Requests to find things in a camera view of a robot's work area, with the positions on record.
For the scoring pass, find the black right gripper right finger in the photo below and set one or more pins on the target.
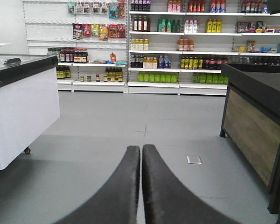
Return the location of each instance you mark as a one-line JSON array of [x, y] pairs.
[[167, 200]]

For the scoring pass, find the white chest freezer far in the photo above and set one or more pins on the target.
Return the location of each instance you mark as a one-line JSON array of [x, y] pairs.
[[29, 102]]

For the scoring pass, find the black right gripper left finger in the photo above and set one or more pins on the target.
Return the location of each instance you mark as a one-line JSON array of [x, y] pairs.
[[116, 202]]

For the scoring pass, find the white store shelving unit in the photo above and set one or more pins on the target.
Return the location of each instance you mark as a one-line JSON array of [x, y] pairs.
[[150, 46]]

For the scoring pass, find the steel floor socket plate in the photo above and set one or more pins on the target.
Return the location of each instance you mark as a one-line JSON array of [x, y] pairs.
[[194, 160]]

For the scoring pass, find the black wooden display stand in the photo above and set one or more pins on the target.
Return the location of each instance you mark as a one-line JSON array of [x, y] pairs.
[[251, 119]]

